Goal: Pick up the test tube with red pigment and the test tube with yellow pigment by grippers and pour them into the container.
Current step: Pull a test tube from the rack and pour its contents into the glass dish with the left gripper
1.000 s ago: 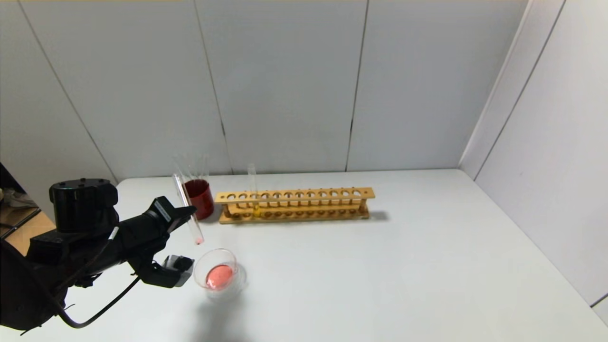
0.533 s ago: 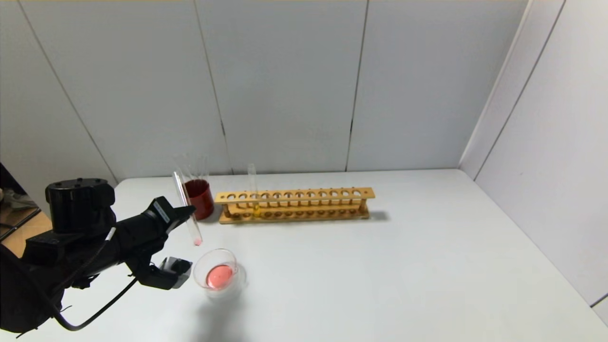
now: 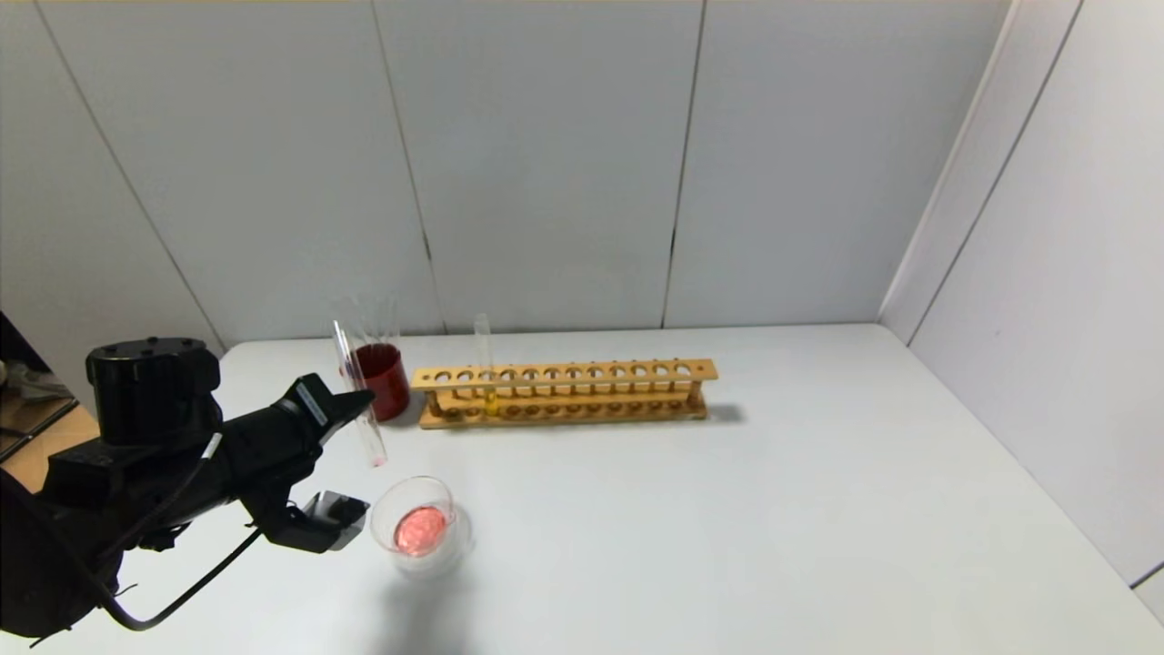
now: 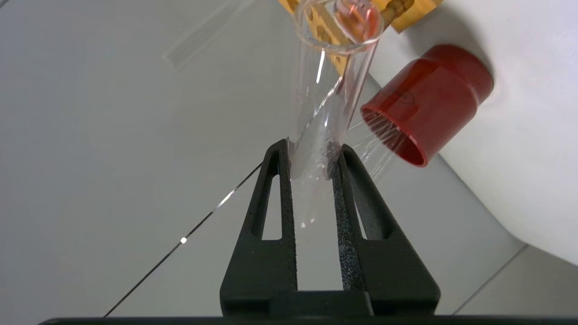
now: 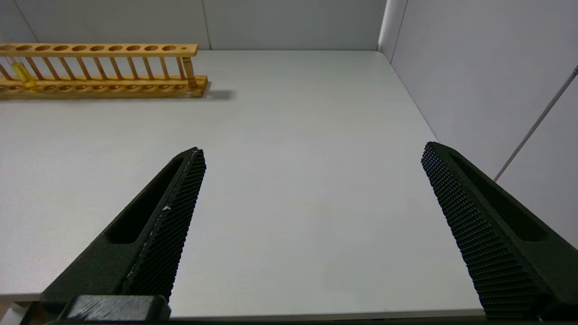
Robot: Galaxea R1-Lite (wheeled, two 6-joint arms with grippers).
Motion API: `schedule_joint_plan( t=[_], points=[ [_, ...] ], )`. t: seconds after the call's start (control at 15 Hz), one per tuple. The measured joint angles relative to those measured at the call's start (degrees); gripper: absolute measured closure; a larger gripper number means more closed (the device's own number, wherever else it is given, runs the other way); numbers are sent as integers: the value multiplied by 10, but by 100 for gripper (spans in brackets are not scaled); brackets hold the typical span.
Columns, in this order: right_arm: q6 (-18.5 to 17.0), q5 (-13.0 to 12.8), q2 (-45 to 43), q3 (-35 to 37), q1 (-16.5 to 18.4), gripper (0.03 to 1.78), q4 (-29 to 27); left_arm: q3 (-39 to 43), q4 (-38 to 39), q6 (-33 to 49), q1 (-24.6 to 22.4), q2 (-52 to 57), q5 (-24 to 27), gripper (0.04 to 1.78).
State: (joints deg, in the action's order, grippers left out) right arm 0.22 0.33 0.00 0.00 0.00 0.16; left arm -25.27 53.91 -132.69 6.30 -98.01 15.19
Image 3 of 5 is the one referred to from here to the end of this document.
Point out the test tube with red pigment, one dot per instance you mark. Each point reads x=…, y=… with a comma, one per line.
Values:
x=371, y=441

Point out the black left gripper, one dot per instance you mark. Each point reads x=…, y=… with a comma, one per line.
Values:
x=314, y=404

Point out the empty glass test tube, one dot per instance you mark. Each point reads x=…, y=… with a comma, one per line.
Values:
x=355, y=318
x=371, y=323
x=391, y=323

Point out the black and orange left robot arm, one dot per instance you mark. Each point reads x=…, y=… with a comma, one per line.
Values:
x=150, y=391

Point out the dark red cup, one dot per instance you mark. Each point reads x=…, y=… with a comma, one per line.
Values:
x=386, y=387

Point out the clear glass beaker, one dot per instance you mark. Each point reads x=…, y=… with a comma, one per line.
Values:
x=420, y=532

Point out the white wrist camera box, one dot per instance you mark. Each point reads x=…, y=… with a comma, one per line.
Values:
x=332, y=514

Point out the test tube with yellow pigment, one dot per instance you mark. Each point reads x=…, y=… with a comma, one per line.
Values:
x=490, y=400

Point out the wooden test tube rack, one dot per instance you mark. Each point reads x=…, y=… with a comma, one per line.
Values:
x=564, y=375

